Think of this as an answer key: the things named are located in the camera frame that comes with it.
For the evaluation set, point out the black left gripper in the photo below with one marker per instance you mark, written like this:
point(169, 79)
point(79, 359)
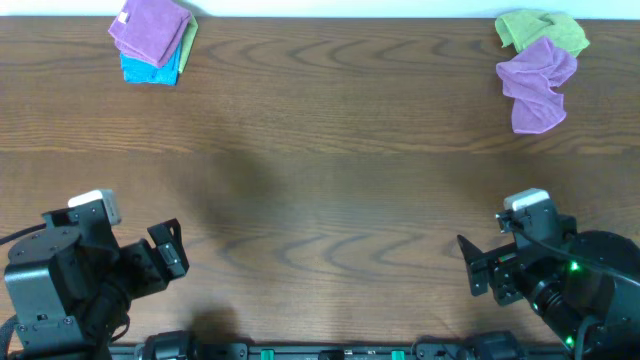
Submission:
point(151, 262)

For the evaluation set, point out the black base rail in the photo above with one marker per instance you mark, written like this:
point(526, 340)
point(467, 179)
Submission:
point(181, 345)

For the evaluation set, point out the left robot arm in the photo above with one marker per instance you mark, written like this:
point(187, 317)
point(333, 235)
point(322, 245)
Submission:
point(72, 285)

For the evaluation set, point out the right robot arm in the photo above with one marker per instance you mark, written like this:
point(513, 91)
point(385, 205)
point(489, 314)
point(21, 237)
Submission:
point(584, 285)

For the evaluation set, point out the purple cloth with label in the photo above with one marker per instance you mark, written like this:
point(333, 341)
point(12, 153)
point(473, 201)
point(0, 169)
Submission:
point(149, 30)

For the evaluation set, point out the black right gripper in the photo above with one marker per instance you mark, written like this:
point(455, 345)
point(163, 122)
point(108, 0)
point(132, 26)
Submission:
point(489, 273)

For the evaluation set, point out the crumpled green cloth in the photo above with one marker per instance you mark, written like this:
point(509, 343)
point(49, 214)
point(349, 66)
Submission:
point(522, 28)

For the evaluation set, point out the folded green cloth under blue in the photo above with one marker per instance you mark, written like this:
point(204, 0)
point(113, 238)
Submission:
point(187, 43)

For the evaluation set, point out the crumpled purple cloth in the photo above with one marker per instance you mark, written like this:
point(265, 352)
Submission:
point(530, 79)

